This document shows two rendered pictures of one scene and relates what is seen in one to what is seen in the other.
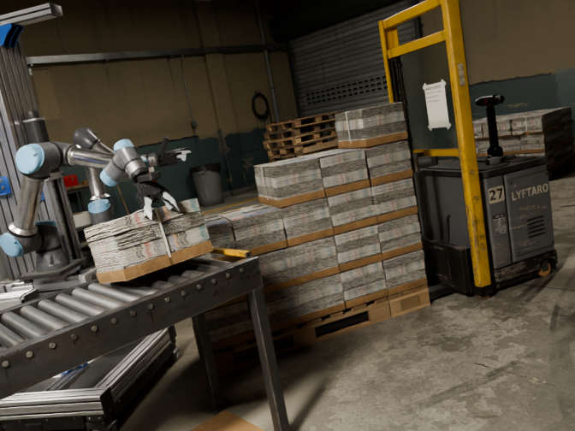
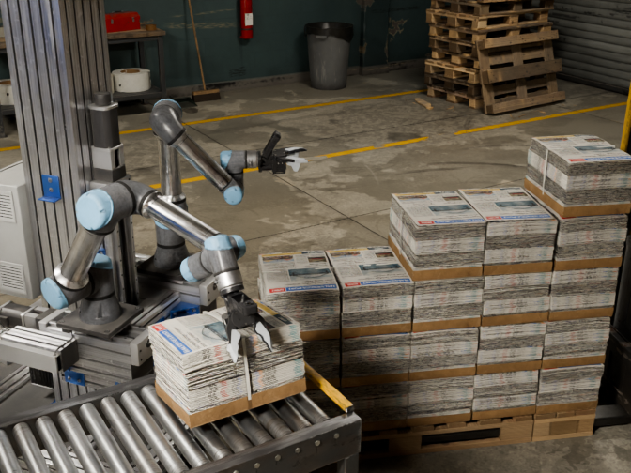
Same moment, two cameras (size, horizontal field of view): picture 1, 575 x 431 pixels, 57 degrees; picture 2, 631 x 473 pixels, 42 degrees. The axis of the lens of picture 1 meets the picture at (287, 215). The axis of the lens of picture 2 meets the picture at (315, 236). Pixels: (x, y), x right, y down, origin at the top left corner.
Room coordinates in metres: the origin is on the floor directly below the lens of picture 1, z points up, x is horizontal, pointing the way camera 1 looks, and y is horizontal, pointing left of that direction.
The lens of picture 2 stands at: (0.02, -0.02, 2.23)
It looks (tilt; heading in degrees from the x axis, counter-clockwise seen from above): 23 degrees down; 9
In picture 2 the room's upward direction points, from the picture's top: straight up
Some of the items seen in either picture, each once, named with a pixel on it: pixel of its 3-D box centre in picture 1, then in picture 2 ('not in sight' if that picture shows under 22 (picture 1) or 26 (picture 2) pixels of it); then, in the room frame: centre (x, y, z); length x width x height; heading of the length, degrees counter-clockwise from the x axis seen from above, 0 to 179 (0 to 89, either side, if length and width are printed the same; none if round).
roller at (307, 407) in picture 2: (202, 263); (289, 389); (2.17, 0.39, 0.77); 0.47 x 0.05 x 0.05; 40
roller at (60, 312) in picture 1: (64, 315); (110, 449); (1.80, 0.84, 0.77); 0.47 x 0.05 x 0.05; 40
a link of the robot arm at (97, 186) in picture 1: (94, 174); (169, 165); (3.09, 1.06, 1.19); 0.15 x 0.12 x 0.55; 13
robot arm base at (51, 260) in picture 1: (50, 256); (99, 302); (2.47, 1.14, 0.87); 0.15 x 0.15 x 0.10
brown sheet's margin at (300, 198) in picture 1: (290, 196); (433, 253); (3.13, -0.04, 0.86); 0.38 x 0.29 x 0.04; 19
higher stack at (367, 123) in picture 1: (381, 209); (561, 290); (3.32, -0.60, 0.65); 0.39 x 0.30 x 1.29; 19
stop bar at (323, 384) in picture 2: (218, 250); (313, 374); (2.22, 0.32, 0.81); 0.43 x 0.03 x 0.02; 40
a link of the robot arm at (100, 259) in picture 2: (43, 233); (94, 273); (2.47, 1.14, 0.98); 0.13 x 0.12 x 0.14; 155
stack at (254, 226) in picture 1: (282, 272); (397, 349); (3.08, 0.09, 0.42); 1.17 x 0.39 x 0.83; 109
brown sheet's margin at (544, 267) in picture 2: (334, 185); (501, 250); (3.22, -0.32, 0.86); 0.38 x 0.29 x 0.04; 17
